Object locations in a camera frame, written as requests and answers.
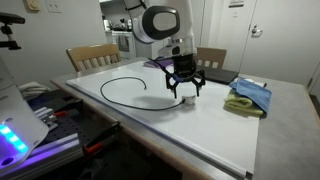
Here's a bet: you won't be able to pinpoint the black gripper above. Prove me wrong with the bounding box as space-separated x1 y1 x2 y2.
165 53 206 99

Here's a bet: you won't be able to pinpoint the white charger with black cable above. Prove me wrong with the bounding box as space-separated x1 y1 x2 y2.
99 76 197 112

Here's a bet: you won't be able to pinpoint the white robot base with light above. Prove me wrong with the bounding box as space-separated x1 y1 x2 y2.
0 54 50 176

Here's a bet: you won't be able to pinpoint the purple notebook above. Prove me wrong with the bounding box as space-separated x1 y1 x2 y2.
143 57 175 70

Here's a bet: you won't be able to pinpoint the wooden slat-back chair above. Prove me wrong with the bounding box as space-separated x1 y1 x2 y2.
194 46 228 70
65 43 123 74

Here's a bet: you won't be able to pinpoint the yellow-green cloth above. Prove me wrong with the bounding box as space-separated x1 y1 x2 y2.
223 89 265 118

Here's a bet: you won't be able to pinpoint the white whiteboard sheet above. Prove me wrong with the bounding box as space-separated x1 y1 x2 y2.
65 59 262 179

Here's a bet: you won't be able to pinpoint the white kitchen oven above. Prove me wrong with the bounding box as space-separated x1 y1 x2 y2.
111 29 137 61

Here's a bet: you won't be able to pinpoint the grey hanging towel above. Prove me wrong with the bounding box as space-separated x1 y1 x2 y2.
117 34 130 53

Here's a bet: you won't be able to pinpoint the white door sign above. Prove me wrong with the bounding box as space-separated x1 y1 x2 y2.
228 0 245 8

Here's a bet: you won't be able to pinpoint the white door with deadbolt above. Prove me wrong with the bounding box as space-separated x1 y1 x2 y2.
239 0 320 86

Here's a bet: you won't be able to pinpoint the black perforated breadboard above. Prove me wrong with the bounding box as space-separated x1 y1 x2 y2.
26 88 123 161

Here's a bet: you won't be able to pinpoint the white folded towel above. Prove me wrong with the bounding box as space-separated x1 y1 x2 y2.
18 81 51 100

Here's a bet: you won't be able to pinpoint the aluminium extrusion rails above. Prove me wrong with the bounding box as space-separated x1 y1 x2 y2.
0 132 84 180

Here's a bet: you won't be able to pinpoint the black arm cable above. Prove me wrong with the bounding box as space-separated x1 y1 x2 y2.
147 56 185 83

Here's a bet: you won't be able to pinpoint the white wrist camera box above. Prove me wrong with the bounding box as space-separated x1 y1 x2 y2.
157 44 183 59

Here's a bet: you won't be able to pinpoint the silver lever door handle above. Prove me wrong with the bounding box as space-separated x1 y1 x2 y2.
250 24 264 38

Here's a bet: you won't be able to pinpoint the black clamp with orange handle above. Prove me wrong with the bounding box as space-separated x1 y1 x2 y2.
81 121 123 156
33 98 83 125

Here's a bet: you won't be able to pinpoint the white wall switch plate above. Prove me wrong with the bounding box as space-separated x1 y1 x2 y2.
44 0 64 14

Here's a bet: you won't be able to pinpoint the beige wall thermostat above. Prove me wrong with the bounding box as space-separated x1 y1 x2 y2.
22 0 41 13

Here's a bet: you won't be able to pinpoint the black camera on stand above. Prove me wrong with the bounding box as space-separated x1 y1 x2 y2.
0 12 26 51

